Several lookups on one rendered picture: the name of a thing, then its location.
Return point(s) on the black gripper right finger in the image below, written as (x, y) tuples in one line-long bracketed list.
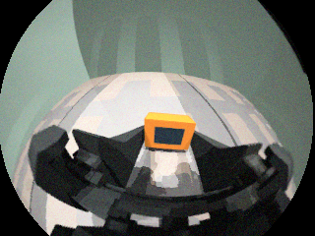
[(216, 160)]

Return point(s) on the orange block with dark blue square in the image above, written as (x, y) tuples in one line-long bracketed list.
[(168, 131)]

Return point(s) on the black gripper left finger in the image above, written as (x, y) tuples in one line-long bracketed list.
[(119, 152)]

